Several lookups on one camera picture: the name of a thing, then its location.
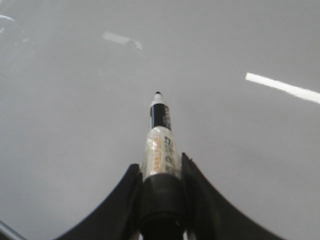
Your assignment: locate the white whiteboard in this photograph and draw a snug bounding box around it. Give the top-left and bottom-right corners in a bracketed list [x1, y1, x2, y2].
[0, 0, 320, 240]

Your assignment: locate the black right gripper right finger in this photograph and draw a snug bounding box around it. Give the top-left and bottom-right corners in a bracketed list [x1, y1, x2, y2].
[181, 152, 283, 240]

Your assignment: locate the black and white marker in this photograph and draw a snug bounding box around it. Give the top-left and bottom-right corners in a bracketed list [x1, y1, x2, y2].
[138, 91, 186, 240]

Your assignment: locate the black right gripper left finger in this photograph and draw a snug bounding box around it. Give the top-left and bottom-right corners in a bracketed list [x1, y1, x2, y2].
[57, 163, 142, 240]

